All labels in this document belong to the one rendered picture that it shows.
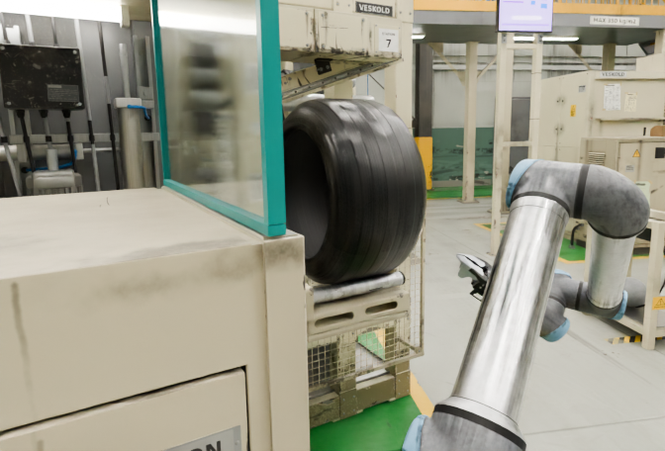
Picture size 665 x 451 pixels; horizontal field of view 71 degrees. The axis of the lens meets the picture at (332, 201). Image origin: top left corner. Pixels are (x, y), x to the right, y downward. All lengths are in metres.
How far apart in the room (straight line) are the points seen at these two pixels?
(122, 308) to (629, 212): 0.93
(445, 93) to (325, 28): 9.91
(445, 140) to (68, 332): 11.16
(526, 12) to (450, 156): 6.55
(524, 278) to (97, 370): 0.71
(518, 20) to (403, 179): 4.18
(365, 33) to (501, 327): 1.22
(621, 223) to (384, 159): 0.56
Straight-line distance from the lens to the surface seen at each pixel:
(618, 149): 5.63
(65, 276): 0.42
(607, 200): 1.05
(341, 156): 1.23
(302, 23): 1.67
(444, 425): 0.82
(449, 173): 11.53
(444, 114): 11.51
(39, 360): 0.44
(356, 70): 1.91
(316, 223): 1.73
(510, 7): 5.33
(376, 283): 1.45
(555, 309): 1.53
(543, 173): 1.06
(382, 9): 2.25
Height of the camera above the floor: 1.37
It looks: 9 degrees down
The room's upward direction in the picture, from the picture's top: 1 degrees counter-clockwise
